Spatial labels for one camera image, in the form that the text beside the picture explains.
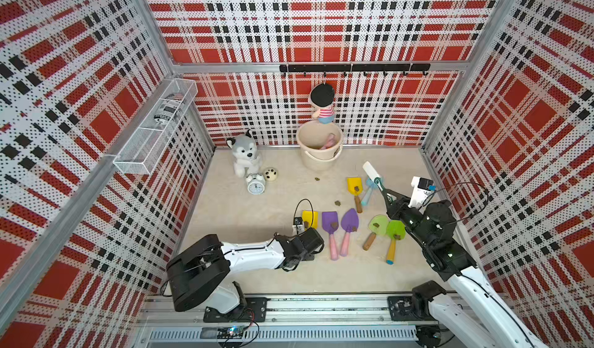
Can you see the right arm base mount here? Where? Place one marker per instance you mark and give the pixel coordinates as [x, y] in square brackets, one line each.
[414, 307]

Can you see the light green trowel wooden handle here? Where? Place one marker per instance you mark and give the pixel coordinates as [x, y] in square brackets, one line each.
[378, 226]

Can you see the purple square trowel pink handle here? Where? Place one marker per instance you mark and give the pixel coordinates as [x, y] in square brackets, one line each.
[330, 137]

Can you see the purple square trowel row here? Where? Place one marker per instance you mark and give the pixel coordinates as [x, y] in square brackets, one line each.
[330, 225]
[330, 144]

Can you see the green circuit board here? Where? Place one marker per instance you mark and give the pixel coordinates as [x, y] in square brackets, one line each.
[222, 333]

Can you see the white alarm clock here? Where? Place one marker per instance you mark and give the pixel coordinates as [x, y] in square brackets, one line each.
[255, 183]

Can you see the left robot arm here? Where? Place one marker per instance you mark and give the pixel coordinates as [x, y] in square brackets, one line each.
[203, 274]

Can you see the panda face squishy ball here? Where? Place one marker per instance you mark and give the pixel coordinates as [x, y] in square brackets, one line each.
[270, 174]

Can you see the white brush green handle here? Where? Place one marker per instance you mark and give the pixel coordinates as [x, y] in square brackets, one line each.
[374, 176]

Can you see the can in shelf basket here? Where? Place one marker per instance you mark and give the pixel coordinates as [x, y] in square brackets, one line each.
[168, 108]

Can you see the grey white husky plush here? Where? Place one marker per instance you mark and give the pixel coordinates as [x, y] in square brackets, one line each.
[245, 151]

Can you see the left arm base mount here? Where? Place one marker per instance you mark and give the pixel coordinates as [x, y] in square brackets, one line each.
[228, 304]

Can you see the green trowel yellow handle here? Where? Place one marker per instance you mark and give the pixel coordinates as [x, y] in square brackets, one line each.
[395, 232]

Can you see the light blue hand trowel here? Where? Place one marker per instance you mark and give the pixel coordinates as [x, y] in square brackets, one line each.
[371, 186]

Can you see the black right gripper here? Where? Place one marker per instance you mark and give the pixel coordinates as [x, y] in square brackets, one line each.
[396, 209]

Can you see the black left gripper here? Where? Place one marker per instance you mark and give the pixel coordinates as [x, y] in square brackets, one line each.
[308, 257]

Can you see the purple pointed trowel right row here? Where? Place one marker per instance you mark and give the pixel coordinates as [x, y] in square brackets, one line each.
[350, 224]

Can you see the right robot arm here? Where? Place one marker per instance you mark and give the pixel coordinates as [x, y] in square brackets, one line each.
[495, 324]

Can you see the beige plastic bucket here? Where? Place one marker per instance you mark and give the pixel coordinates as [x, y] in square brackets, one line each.
[311, 136]

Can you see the doll with black hat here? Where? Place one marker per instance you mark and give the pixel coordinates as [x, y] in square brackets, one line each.
[322, 100]

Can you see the black hook rail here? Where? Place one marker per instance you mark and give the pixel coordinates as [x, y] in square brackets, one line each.
[355, 67]

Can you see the yellow trowel wooden handle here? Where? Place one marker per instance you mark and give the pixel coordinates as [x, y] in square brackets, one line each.
[355, 187]

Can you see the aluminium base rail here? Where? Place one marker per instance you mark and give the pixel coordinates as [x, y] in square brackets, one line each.
[292, 320]

